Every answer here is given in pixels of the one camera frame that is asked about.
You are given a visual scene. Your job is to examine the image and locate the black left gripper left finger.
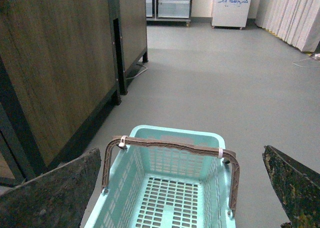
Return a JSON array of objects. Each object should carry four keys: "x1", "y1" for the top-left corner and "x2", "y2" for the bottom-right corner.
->
[{"x1": 0, "y1": 149, "x2": 101, "y2": 227}]

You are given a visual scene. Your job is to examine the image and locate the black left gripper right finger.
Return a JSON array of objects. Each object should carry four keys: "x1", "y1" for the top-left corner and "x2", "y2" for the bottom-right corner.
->
[{"x1": 262, "y1": 145, "x2": 320, "y2": 227}]

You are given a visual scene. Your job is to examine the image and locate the brown basket handle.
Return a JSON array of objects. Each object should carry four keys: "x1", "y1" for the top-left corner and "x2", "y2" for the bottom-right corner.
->
[{"x1": 101, "y1": 135, "x2": 240, "y2": 215}]

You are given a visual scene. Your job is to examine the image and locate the light blue plastic basket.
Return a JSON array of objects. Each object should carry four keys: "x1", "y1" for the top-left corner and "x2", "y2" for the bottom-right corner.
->
[{"x1": 85, "y1": 125, "x2": 236, "y2": 227}]

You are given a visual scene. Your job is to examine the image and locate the wooden panel display stand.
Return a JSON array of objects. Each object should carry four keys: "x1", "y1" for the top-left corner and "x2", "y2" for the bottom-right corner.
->
[{"x1": 0, "y1": 0, "x2": 148, "y2": 186}]

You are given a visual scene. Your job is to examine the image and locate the white foam panels stack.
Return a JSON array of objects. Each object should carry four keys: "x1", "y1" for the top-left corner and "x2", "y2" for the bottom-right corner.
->
[{"x1": 255, "y1": 0, "x2": 320, "y2": 52}]

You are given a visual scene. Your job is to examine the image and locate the white chest freezer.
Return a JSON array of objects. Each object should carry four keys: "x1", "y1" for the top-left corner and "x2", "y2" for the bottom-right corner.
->
[{"x1": 211, "y1": 0, "x2": 251, "y2": 29}]

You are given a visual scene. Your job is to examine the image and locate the glass door refrigerator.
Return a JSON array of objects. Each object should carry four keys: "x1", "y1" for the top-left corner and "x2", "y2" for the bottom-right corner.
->
[{"x1": 145, "y1": 0, "x2": 193, "y2": 27}]

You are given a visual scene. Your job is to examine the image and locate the white cable on floor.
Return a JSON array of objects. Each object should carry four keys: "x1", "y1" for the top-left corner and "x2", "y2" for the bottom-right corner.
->
[{"x1": 292, "y1": 53, "x2": 320, "y2": 68}]

